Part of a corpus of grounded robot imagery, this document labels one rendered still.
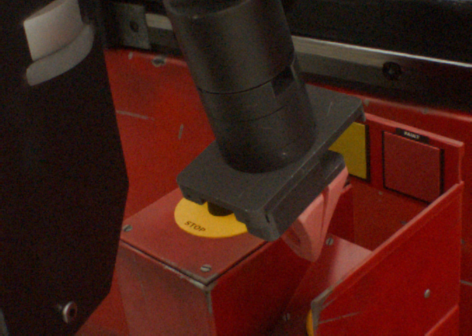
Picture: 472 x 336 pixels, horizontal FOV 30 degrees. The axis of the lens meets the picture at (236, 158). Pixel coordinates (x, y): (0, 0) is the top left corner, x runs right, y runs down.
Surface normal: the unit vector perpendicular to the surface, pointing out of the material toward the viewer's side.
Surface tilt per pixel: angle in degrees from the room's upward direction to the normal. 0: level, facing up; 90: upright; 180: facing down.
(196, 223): 0
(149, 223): 0
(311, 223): 110
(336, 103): 14
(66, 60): 90
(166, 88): 90
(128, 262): 90
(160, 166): 90
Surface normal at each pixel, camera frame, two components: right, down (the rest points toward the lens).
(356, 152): -0.68, 0.43
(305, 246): -0.58, 0.74
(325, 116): -0.28, -0.74
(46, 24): 0.80, 0.23
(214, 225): -0.11, -0.86
